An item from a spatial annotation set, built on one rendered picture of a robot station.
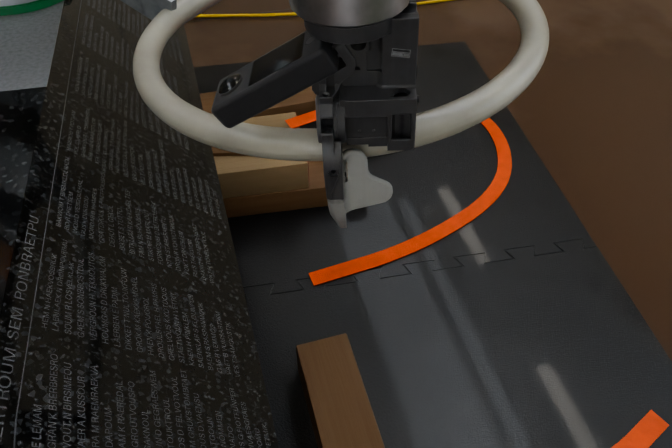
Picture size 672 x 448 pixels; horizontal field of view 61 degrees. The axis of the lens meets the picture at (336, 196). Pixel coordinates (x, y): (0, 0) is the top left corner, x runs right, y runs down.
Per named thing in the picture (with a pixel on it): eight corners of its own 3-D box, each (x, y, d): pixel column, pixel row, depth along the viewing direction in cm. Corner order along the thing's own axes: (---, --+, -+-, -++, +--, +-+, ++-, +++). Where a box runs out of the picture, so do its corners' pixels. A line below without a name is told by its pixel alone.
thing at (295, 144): (49, 96, 66) (37, 73, 64) (288, -52, 95) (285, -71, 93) (443, 234, 45) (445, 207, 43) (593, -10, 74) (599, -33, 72)
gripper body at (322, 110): (414, 159, 48) (421, 27, 39) (313, 161, 48) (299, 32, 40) (408, 106, 53) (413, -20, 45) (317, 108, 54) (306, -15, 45)
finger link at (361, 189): (393, 243, 52) (394, 154, 48) (329, 244, 53) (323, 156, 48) (391, 224, 55) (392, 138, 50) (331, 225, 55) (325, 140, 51)
